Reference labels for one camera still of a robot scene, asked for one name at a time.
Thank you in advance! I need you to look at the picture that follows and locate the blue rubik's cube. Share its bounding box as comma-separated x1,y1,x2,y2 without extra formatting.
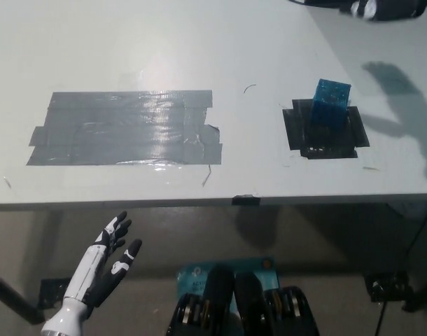
308,78,351,132

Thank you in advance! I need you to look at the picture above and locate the grey duct tape patch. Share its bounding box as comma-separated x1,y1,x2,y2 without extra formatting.
25,90,223,166

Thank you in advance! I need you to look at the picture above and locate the black floor cable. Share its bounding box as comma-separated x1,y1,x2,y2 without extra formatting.
373,300,390,336

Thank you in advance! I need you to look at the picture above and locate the black tape square patch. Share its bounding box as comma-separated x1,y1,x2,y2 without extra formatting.
281,99,370,161

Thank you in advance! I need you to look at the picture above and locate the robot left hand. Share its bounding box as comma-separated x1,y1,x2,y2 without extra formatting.
62,211,144,309

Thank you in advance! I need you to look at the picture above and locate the black flat device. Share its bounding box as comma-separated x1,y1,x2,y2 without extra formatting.
288,0,355,8

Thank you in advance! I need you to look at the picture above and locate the small black tape strip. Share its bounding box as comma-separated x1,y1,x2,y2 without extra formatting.
231,193,261,206

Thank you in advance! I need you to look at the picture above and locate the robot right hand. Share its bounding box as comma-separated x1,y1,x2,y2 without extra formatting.
349,0,427,22

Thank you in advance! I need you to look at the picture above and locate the black slanted table leg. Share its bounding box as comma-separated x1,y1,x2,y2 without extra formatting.
0,268,46,325

